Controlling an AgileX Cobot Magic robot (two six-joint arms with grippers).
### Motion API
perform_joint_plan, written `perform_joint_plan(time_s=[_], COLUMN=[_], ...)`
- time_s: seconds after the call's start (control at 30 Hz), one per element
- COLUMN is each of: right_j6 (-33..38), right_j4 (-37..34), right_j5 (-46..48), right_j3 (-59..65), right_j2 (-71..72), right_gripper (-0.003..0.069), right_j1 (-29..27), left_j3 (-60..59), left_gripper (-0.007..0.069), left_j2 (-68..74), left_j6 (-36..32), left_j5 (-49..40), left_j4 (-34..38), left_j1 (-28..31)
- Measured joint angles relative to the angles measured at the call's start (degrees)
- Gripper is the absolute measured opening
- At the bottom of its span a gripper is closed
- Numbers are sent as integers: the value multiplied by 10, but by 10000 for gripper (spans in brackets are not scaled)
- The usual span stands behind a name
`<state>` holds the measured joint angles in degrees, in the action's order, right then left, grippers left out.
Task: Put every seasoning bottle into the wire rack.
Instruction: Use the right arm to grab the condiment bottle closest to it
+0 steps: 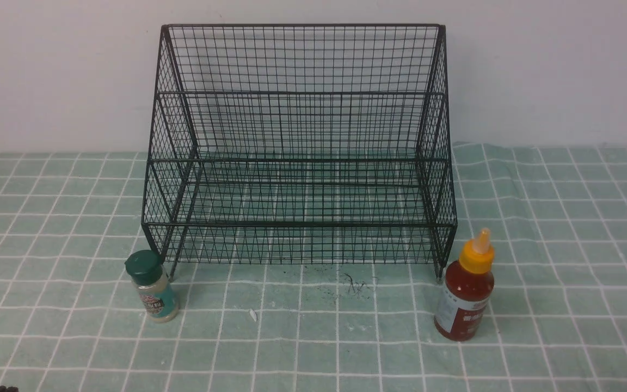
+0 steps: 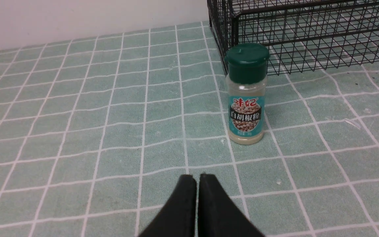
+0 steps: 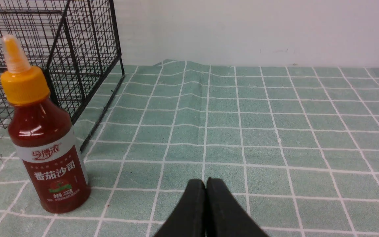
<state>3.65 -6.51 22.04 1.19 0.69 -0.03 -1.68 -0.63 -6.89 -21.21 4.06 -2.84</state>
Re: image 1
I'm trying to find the red sauce bottle yellow cap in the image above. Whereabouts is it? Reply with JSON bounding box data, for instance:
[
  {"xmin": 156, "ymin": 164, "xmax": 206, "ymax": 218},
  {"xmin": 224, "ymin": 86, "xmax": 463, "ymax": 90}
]
[{"xmin": 434, "ymin": 228, "xmax": 495, "ymax": 341}]

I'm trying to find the green lid spice jar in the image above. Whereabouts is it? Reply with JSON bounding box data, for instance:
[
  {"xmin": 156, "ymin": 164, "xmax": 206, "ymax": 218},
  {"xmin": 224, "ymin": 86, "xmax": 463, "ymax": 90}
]
[{"xmin": 125, "ymin": 249, "xmax": 179, "ymax": 323}]

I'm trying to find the green checkered tablecloth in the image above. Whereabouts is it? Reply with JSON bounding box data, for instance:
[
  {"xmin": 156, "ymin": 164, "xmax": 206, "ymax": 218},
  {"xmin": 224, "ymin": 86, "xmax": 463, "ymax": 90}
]
[{"xmin": 0, "ymin": 144, "xmax": 627, "ymax": 391}]

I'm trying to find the black object at edge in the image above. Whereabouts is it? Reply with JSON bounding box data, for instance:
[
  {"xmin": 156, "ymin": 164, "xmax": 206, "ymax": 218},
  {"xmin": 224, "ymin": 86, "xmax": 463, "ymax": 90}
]
[{"xmin": 0, "ymin": 385, "xmax": 20, "ymax": 392}]

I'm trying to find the black wire mesh rack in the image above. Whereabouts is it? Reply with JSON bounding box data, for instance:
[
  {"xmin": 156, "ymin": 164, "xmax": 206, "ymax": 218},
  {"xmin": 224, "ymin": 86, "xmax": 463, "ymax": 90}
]
[{"xmin": 141, "ymin": 24, "xmax": 458, "ymax": 279}]

